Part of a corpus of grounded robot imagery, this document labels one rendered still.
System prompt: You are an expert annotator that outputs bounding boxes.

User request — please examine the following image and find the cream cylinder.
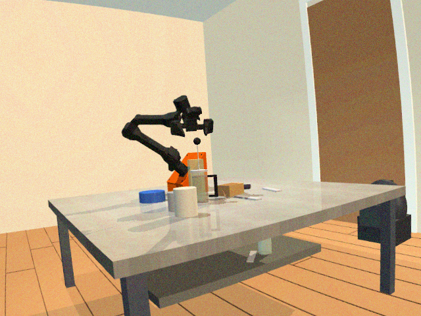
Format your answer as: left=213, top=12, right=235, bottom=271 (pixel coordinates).
left=173, top=186, right=198, bottom=218

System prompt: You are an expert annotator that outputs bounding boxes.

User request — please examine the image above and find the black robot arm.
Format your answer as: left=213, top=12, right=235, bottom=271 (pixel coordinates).
left=121, top=95, right=202, bottom=177

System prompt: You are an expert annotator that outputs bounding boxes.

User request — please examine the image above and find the grey cylinder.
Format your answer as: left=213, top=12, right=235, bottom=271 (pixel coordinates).
left=167, top=191, right=174, bottom=212

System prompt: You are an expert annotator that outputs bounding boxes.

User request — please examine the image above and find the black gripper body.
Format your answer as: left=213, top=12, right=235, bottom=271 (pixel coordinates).
left=170, top=115, right=214, bottom=135

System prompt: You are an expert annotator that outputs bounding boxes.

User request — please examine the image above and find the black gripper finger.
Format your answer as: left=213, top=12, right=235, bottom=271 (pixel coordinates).
left=204, top=121, right=211, bottom=136
left=174, top=122, right=185, bottom=137

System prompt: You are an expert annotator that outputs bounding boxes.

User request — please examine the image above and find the blue cylinder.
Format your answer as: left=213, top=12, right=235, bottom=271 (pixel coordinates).
left=139, top=190, right=166, bottom=203

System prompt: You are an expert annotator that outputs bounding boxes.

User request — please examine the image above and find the dark grey flat shelf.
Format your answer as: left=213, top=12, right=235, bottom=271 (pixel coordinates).
left=146, top=235, right=321, bottom=309

